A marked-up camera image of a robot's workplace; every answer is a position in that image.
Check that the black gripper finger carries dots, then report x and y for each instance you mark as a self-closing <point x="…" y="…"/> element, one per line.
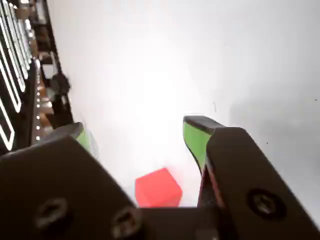
<point x="50" y="180"/>
<point x="250" y="175"/>

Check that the red lego block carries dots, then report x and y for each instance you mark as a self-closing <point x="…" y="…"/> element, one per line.
<point x="157" y="187"/>

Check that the black round knob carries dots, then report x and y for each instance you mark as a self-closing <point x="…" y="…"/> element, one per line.
<point x="60" y="83"/>

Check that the black panel with white outlines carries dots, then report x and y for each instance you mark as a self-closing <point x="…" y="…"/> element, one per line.
<point x="12" y="75"/>

